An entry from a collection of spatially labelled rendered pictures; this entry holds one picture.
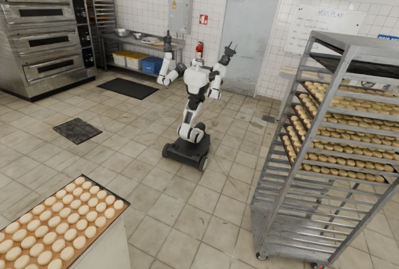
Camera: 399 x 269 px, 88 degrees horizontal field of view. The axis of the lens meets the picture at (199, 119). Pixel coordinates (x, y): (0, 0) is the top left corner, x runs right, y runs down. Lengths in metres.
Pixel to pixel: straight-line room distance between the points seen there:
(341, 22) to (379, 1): 0.54
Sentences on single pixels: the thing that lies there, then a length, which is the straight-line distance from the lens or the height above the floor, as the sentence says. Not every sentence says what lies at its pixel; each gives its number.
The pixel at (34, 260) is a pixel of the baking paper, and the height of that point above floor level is 0.90.
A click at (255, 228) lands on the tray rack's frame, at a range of 2.21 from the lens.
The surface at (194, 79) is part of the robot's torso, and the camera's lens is 2.25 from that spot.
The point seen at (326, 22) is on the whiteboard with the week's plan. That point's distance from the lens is 4.67.
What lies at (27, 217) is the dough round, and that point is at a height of 0.92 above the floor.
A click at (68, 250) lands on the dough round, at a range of 1.21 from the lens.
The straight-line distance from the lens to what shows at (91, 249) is 1.32.
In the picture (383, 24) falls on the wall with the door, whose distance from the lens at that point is 4.85.
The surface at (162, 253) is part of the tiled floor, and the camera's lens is 2.14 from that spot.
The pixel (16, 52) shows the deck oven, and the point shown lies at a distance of 4.40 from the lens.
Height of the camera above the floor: 1.93
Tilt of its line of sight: 31 degrees down
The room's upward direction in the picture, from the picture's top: 7 degrees clockwise
